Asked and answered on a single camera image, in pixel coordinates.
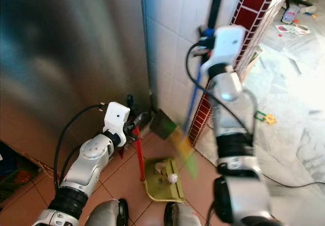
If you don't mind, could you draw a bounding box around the blue broom with black grip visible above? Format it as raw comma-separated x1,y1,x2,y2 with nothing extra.
170,0,224,180

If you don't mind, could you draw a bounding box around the yellow dustpan with red handle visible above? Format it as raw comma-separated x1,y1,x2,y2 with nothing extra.
134,126,185,203

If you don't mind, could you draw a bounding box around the white and red floor toy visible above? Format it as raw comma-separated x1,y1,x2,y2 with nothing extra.
276,22,311,37

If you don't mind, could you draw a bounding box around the dark green square board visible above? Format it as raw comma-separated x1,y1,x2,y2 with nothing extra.
151,109,177,140

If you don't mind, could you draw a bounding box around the stainless steel fridge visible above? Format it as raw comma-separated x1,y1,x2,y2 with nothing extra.
0,0,153,170

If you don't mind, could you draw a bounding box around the small blue and pink bottle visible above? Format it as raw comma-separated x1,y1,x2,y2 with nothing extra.
281,8,300,25

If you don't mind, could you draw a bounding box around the grey left robot leg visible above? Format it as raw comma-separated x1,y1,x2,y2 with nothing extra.
85,198,131,226

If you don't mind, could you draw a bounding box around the grey robot leg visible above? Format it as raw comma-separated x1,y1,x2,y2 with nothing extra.
164,202,215,226
85,198,131,226

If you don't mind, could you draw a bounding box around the small yellow green toy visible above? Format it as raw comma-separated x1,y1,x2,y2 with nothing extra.
255,110,278,126

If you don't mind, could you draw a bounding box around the grey right robot leg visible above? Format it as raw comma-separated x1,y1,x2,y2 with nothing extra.
164,202,215,226

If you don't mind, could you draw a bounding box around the red plastic crate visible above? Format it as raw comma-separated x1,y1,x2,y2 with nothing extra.
12,167,39,187

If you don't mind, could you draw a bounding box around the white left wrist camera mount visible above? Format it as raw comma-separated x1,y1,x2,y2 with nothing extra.
103,102,131,134

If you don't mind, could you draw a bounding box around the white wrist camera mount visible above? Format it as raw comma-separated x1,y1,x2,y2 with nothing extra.
103,102,131,134
208,25,246,70

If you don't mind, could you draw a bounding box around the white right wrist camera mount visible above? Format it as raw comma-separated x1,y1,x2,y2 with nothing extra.
208,25,246,70

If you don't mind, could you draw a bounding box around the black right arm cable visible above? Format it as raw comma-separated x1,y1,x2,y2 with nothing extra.
185,40,259,131

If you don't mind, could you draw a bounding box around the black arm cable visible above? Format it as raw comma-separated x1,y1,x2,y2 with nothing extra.
185,40,259,131
53,103,107,192

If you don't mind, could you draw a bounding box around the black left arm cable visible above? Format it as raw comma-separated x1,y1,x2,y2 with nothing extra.
53,103,107,192

